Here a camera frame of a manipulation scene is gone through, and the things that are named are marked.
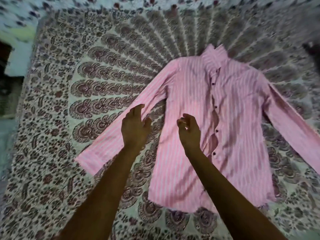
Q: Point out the person's left forearm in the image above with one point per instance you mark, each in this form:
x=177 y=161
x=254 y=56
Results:
x=100 y=194

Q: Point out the floral mandala print bedsheet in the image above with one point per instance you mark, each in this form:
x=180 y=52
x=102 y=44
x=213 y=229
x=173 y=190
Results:
x=75 y=97

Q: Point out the dark bedside furniture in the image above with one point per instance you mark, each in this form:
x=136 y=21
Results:
x=6 y=72

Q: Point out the person's right fingers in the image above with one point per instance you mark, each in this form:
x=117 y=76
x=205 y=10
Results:
x=183 y=121

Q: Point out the person's right hand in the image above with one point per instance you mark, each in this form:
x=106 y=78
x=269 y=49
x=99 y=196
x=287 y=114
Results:
x=190 y=134

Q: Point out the dark object at bed edge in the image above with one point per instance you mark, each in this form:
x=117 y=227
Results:
x=312 y=53

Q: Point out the person's left fingers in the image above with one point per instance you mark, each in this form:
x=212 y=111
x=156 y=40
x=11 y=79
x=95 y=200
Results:
x=140 y=113

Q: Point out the person's right forearm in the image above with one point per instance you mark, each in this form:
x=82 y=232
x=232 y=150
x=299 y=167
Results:
x=225 y=197

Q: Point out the person's left hand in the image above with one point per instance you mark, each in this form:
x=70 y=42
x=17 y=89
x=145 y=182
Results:
x=133 y=129

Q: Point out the pink striped button shirt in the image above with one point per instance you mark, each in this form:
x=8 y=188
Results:
x=212 y=122

